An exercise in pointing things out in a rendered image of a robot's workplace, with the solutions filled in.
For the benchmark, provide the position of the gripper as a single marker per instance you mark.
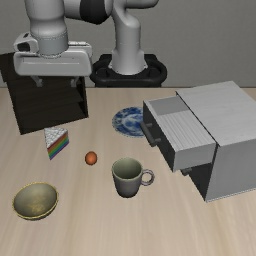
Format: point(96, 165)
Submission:
point(53, 63)

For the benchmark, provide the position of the small orange fruit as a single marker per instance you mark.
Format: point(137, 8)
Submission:
point(91, 158)

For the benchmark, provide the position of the open grey drawer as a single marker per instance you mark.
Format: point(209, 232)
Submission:
point(178, 133)

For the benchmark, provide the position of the grey cabinet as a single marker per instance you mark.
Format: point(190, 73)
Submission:
point(226, 140)

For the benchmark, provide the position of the olive bowl with yellow rim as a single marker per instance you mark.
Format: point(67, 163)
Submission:
point(35, 201)

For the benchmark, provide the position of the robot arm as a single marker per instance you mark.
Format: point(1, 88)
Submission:
point(126, 40)

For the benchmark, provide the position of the grey-green mug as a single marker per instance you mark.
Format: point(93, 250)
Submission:
point(128, 176)

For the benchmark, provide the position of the rainbow cake wedge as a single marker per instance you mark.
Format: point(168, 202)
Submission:
point(56, 141)

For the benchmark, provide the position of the blue and white plate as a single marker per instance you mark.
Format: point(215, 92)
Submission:
point(128, 121)

